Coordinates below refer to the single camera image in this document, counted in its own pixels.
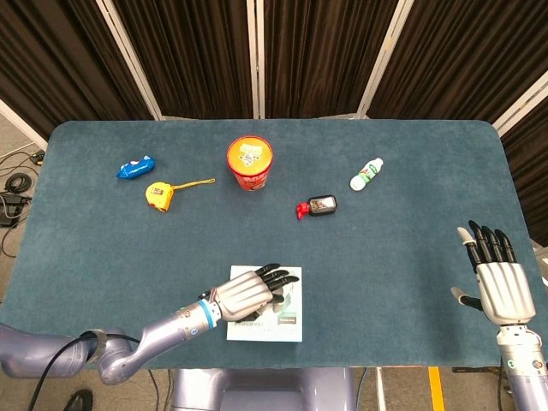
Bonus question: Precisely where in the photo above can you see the dark folding screen white frames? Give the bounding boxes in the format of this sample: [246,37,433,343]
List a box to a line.
[0,0,548,247]

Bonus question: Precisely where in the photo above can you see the black shoe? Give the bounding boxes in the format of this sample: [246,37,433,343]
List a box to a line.
[63,388,94,411]

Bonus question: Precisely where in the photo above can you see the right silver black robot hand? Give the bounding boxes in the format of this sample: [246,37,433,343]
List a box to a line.
[450,220,537,325]

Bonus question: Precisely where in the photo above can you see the yellow tape measure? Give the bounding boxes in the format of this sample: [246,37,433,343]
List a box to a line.
[145,177,217,212]

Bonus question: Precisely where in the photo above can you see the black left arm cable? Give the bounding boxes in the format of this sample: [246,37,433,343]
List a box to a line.
[27,331,142,411]

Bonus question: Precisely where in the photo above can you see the blue table cloth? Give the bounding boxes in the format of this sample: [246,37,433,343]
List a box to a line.
[0,119,548,372]

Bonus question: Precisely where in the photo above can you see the black bottle with red cap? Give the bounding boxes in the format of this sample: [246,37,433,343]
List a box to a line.
[295,194,339,220]

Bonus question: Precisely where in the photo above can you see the lavender robot torso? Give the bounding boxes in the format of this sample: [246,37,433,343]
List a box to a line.
[170,366,356,411]

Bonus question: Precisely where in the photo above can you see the red instant noodle cup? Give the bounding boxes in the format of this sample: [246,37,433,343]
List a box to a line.
[226,135,274,193]

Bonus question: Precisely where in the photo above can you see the black power adapter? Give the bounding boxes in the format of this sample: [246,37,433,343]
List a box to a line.
[0,192,32,227]

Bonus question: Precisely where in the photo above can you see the white green drink bottle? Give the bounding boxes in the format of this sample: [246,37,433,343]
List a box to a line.
[349,157,385,192]

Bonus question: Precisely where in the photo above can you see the blue snack packet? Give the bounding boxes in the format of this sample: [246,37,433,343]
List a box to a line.
[116,155,157,181]

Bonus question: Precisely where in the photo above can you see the coiled black floor cable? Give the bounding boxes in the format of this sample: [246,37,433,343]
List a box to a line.
[4,173,33,194]

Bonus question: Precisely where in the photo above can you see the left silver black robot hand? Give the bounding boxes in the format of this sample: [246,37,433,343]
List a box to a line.
[197,262,301,323]

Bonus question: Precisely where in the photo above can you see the white box with device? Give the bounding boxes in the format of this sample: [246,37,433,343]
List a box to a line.
[226,265,304,343]

